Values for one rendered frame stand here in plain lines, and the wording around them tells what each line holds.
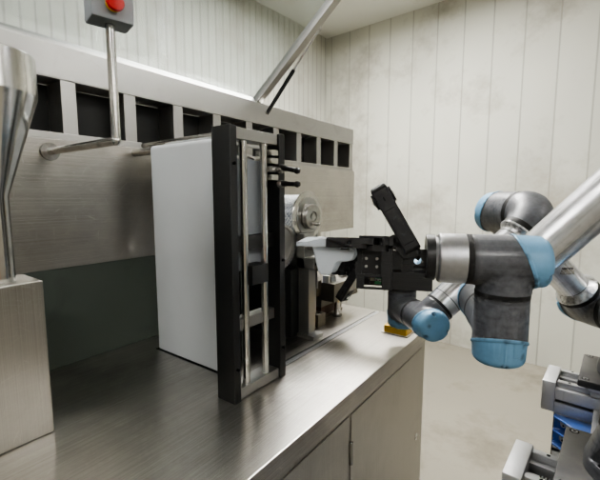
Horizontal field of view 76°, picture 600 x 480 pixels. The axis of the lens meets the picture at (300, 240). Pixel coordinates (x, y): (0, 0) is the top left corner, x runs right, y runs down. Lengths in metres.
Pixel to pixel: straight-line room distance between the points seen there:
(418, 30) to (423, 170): 1.21
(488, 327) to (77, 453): 0.67
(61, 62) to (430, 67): 3.14
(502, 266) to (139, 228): 0.90
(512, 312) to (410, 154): 3.16
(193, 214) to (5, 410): 0.49
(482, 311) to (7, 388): 0.75
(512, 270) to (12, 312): 0.76
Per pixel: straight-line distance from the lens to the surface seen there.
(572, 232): 0.75
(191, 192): 0.93
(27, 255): 1.04
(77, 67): 1.13
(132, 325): 1.19
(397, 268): 0.60
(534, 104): 3.48
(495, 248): 0.60
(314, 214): 1.13
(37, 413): 0.84
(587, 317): 1.41
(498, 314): 0.62
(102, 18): 0.82
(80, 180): 1.08
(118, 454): 0.76
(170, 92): 1.25
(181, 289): 1.00
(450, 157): 3.57
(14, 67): 0.76
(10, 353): 0.79
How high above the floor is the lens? 1.31
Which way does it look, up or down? 7 degrees down
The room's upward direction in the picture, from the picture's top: straight up
